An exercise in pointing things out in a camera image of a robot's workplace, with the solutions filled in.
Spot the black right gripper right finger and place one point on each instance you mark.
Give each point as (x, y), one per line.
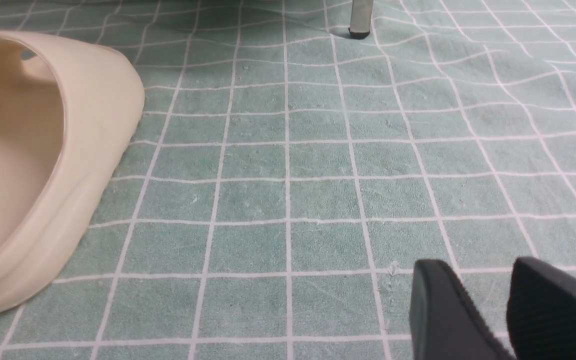
(541, 311)

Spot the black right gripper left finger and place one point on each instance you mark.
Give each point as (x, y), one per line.
(444, 321)

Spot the metal shoe rack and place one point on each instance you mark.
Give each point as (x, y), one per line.
(360, 19)

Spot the green checked cloth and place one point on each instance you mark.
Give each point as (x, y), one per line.
(284, 178)

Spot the right cream slipper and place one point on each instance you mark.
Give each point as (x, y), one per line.
(68, 111)

